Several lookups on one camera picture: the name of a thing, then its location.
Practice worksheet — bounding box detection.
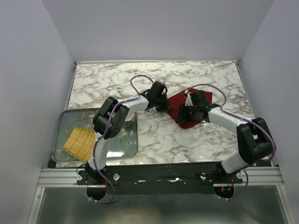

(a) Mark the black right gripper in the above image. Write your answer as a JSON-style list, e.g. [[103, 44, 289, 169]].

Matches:
[[175, 103, 199, 123]]

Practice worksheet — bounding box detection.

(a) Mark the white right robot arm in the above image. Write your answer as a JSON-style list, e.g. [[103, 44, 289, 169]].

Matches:
[[176, 90, 276, 183]]

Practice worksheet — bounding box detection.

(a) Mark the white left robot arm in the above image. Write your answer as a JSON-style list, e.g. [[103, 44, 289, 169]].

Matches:
[[85, 81, 171, 184]]

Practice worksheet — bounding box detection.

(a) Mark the white cup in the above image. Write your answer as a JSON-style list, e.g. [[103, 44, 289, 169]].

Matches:
[[124, 113, 135, 128]]

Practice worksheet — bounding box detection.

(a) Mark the floral metal tray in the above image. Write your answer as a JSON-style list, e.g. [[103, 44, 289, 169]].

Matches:
[[52, 108, 138, 162]]

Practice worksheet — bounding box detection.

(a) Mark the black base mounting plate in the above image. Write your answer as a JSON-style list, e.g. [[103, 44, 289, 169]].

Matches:
[[76, 162, 243, 202]]

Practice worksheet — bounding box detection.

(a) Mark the yellow woven coaster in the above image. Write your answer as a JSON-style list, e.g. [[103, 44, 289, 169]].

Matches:
[[62, 127, 95, 162]]

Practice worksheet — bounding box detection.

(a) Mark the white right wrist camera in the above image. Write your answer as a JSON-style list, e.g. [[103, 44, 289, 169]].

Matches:
[[184, 89, 193, 106]]

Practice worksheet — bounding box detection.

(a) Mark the aluminium frame rail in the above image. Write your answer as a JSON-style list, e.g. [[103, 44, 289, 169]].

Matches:
[[37, 167, 285, 188]]

